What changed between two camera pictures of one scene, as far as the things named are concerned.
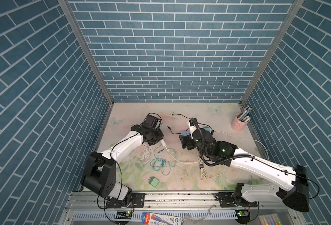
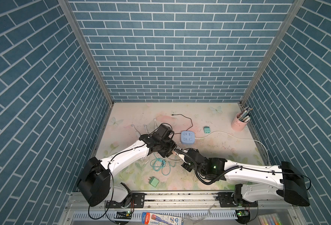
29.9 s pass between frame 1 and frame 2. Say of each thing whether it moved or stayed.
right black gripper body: moved
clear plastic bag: stayed
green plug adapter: stayed
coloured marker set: stayed
